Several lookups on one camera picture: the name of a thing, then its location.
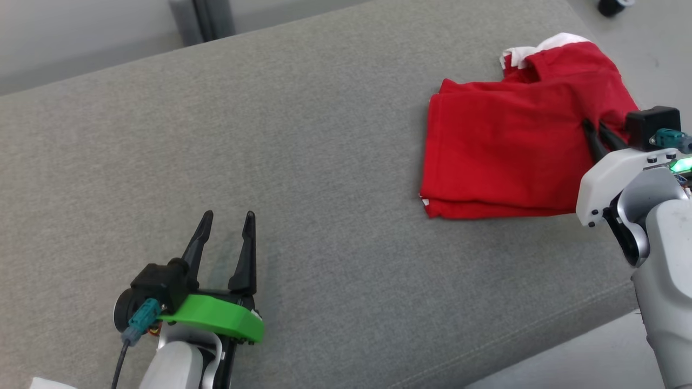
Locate black right cable teal plug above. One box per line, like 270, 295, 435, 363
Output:
650, 129, 692, 155

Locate red white basketball jersey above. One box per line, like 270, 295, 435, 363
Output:
419, 78, 601, 220

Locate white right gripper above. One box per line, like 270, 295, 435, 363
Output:
576, 119, 692, 227

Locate grey vertical partition post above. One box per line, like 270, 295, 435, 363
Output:
169, 0, 237, 46

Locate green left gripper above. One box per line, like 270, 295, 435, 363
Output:
114, 211, 265, 344

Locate black cable teal plug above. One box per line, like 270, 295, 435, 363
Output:
650, 129, 692, 155
111, 299, 163, 389

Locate black left cable teal plug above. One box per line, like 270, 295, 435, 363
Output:
111, 299, 163, 389

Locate white paper cable tag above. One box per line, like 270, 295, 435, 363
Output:
30, 377, 76, 389

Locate red shorts white stripes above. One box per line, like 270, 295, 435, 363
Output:
498, 32, 640, 128

